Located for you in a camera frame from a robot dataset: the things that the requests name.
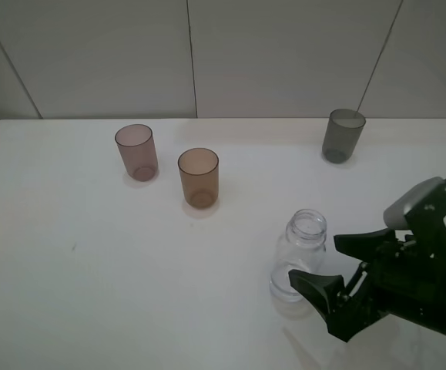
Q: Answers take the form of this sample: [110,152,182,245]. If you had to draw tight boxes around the grey translucent plastic cup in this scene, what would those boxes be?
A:
[322,109,367,164]

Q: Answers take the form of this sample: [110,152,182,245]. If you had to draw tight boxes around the orange translucent plastic cup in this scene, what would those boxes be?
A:
[177,148,220,210]

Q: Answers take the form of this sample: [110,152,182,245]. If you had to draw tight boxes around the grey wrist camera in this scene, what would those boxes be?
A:
[383,177,446,230]

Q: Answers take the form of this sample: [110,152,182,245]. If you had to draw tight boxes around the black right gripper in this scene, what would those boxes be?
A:
[287,189,446,344]

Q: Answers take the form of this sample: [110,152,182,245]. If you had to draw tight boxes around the purple translucent plastic cup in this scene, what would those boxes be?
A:
[115,124,158,182]

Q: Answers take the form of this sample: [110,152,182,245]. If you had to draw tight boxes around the clear plastic water bottle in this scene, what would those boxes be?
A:
[270,209,327,303]

